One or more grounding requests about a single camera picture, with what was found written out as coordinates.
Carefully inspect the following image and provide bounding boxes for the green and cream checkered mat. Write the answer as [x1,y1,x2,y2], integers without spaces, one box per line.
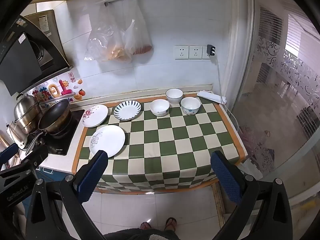
[72,95,248,195]

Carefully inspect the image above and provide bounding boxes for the small steel kettle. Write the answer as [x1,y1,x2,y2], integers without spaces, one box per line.
[6,121,28,151]

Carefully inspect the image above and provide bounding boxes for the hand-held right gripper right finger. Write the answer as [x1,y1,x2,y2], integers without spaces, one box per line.
[210,151,294,240]

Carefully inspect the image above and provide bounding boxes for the black cooktop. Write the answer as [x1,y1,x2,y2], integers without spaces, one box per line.
[25,109,85,157]

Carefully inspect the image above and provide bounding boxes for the white plate with blue stripes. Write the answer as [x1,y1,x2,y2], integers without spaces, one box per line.
[113,100,142,120]

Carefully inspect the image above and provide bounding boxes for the person's dark clothing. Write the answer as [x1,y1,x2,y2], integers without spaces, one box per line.
[102,227,179,240]

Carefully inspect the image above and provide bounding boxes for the dark frying pan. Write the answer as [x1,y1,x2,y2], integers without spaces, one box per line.
[25,99,73,155]

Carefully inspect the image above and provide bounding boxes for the stainless steel pot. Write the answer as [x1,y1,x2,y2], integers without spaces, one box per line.
[12,94,44,134]

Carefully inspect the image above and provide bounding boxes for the black range hood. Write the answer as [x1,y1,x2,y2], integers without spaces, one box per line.
[0,9,73,97]

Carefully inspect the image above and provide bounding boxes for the patterned glass sliding door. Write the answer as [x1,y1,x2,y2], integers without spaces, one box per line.
[235,0,320,205]

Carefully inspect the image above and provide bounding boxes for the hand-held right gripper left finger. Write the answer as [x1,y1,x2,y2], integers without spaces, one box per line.
[26,150,109,240]

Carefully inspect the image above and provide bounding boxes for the white bowl with dark rim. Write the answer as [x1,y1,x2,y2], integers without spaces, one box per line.
[165,88,184,105]

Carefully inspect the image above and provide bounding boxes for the white bowl with blue dots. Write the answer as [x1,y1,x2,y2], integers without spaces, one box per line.
[180,97,201,116]

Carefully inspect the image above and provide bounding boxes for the white plate with pink flowers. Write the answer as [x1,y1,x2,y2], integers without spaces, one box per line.
[81,104,109,128]

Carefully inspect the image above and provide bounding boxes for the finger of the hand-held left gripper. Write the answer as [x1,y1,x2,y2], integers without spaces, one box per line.
[0,144,49,179]
[0,142,20,167]

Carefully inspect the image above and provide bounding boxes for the small clear plastic bag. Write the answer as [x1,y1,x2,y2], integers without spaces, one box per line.
[124,0,153,55]

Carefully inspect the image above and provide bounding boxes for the white bowl with small print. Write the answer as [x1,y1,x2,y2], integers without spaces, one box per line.
[149,99,170,117]

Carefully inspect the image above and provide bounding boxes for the white cable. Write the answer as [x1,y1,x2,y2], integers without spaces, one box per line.
[214,55,240,135]

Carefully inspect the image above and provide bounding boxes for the large clear plastic bag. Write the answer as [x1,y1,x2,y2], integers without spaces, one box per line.
[84,2,133,63]

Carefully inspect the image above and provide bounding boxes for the colourful wall stickers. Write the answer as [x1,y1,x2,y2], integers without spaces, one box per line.
[30,72,87,107]

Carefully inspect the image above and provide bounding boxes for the white wall socket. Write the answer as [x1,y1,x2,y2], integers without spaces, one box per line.
[202,45,217,60]
[189,45,203,60]
[174,45,190,60]

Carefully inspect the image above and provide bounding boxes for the white plate with grey flower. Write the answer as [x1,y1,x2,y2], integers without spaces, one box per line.
[89,124,126,158]

